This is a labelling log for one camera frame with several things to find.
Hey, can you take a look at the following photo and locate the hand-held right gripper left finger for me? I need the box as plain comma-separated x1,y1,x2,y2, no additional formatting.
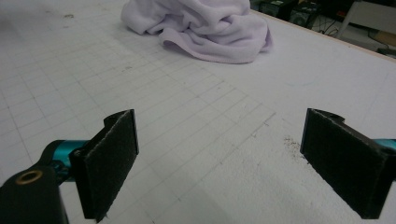
69,108,140,223

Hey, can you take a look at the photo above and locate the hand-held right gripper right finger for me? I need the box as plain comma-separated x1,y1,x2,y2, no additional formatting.
299,107,396,220

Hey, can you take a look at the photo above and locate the lilac printed towel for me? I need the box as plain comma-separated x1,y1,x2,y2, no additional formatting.
120,0,274,65

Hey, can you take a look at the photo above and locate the white foam mat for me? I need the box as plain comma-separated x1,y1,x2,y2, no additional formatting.
0,0,396,224

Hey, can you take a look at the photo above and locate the white desk leg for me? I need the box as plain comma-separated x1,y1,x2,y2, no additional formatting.
335,0,396,40

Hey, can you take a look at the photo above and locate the black computer tower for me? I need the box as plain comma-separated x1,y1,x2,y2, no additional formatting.
289,3,320,30
259,0,298,21

